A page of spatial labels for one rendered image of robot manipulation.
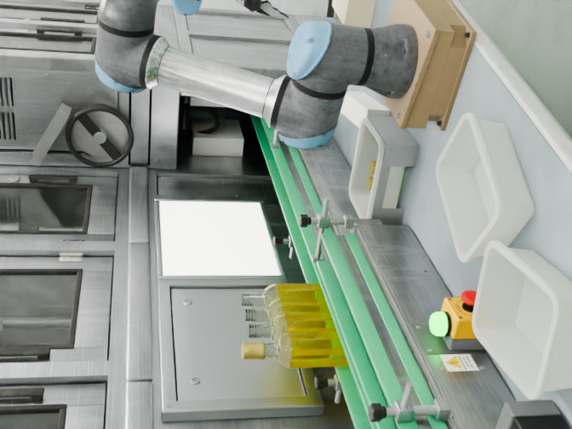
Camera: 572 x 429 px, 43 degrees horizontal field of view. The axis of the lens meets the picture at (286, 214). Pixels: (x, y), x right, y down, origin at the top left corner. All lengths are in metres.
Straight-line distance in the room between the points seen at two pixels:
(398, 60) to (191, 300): 0.79
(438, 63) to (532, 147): 0.31
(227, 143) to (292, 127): 1.11
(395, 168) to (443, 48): 0.35
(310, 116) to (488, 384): 0.62
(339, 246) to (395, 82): 0.38
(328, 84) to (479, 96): 0.29
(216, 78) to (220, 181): 0.97
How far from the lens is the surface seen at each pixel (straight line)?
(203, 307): 1.83
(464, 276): 1.47
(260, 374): 1.66
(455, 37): 1.48
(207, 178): 2.50
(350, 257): 1.60
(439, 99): 1.52
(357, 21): 2.08
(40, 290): 1.97
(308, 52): 1.44
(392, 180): 1.72
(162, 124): 2.44
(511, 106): 1.33
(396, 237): 1.66
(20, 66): 2.40
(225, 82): 1.55
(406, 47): 1.49
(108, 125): 2.44
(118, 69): 1.60
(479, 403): 1.28
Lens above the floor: 1.38
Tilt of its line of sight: 12 degrees down
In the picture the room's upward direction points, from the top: 89 degrees counter-clockwise
